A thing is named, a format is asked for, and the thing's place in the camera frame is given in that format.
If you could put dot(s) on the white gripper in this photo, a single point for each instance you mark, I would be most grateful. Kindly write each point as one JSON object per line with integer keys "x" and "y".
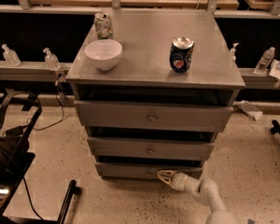
{"x": 179, "y": 182}

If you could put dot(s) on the grey bottom drawer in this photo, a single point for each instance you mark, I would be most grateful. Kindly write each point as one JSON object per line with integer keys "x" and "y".
{"x": 143, "y": 168}

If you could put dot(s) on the grey drawer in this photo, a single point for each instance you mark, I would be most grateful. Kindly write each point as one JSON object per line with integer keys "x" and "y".
{"x": 149, "y": 148}
{"x": 193, "y": 118}
{"x": 143, "y": 168}

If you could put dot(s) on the grey wooden drawer cabinet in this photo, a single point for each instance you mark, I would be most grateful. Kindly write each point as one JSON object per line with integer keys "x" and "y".
{"x": 144, "y": 73}

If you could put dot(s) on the grey top drawer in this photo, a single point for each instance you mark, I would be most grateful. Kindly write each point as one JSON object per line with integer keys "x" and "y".
{"x": 193, "y": 118}

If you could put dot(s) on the grey middle drawer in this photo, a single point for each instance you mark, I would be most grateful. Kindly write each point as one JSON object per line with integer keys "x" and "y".
{"x": 149, "y": 148}

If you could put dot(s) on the black metal stand leg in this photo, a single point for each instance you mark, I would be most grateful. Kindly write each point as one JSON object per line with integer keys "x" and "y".
{"x": 72, "y": 190}

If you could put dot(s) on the white paper packet on floor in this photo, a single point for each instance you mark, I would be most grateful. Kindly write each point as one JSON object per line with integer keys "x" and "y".
{"x": 250, "y": 110}

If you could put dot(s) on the blue pepsi soda can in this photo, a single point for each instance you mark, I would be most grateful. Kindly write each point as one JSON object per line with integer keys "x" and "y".
{"x": 181, "y": 54}

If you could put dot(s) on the white ceramic bowl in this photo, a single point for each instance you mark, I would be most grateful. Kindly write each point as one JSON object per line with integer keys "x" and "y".
{"x": 104, "y": 54}

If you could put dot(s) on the small clear pump bottle right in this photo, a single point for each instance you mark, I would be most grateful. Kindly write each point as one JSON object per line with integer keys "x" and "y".
{"x": 233, "y": 50}

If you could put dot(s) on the clear plastic water bottle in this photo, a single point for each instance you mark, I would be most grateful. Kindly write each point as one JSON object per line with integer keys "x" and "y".
{"x": 265, "y": 60}

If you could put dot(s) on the clear plastic wipes packet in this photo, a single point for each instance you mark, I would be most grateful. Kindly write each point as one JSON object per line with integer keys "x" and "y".
{"x": 275, "y": 69}

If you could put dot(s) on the green crushed soda can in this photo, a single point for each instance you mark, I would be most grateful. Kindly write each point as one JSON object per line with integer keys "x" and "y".
{"x": 103, "y": 25}

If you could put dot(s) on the clear sanitizer pump bottle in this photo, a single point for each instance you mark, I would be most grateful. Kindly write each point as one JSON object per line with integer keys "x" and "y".
{"x": 51, "y": 60}

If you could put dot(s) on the black chair with headphones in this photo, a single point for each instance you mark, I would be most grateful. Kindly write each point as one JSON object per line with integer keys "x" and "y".
{"x": 14, "y": 144}

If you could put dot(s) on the clear sanitizer bottle far left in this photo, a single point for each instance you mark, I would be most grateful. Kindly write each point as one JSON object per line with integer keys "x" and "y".
{"x": 10, "y": 56}

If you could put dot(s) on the grey metal shelf rail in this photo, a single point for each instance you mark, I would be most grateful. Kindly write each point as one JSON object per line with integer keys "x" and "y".
{"x": 26, "y": 71}

